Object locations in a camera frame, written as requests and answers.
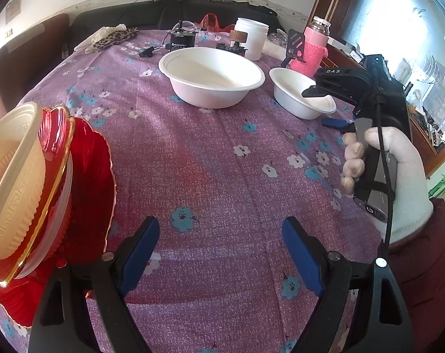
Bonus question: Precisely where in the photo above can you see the black cable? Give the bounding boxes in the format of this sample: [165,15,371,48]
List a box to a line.
[370,81,397,258]

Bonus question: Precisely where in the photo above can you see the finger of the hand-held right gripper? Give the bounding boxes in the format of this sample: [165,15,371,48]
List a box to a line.
[301,85,333,99]
[321,117,356,133]

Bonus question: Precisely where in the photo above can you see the red plastic bag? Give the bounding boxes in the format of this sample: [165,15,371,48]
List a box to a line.
[200,13,232,33]

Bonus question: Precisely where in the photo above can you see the black leather sofa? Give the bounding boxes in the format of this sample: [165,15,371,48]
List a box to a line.
[70,0,282,34]

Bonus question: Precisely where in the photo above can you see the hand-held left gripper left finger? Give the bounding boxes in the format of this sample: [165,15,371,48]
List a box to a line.
[28,216,160,353]

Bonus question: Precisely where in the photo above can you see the small red gold-rimmed plate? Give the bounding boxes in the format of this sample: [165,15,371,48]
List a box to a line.
[0,106,77,287]

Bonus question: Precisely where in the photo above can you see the black jar with wooden lid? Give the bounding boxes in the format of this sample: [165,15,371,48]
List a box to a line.
[216,30,250,55]

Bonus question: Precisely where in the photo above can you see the cream ribbed plastic bowl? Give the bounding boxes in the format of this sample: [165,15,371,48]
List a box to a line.
[0,102,47,260]

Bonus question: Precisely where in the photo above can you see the purple floral tablecloth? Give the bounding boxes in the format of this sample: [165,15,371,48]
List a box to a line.
[0,27,422,353]

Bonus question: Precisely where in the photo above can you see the large white bowl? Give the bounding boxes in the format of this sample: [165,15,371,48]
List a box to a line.
[158,47,266,109]

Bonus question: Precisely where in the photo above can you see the black cylindrical device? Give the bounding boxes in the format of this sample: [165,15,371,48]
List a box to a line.
[170,20,198,49]

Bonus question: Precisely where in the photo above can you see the pink knit-sleeved bottle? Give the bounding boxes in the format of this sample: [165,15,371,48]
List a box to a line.
[289,16,331,79]

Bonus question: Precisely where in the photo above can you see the white round plate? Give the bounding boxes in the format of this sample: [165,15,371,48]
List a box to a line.
[14,152,75,279]

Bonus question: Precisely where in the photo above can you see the black phone stand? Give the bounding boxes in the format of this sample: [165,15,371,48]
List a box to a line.
[281,29,307,67]

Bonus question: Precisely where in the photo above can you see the brown armchair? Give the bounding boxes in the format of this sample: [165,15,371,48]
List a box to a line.
[0,13,70,118]

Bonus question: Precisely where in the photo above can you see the person's right forearm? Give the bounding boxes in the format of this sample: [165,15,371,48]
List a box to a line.
[386,198,445,353]

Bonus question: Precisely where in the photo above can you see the white plastic jar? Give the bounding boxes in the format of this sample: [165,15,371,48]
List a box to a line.
[233,18,270,61]

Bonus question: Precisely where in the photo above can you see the person's right hand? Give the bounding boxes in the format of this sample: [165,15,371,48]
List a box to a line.
[341,126,434,254]

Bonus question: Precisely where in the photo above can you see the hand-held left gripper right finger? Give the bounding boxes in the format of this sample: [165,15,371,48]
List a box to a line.
[281,216,416,353]

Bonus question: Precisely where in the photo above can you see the small white bowl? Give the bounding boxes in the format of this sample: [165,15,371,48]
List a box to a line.
[269,67,337,120]

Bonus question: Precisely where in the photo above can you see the large red printed plate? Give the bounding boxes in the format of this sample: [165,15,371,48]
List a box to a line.
[0,118,116,329]

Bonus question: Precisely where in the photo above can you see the small wall plaque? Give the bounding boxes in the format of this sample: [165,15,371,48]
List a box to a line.
[5,0,22,24]

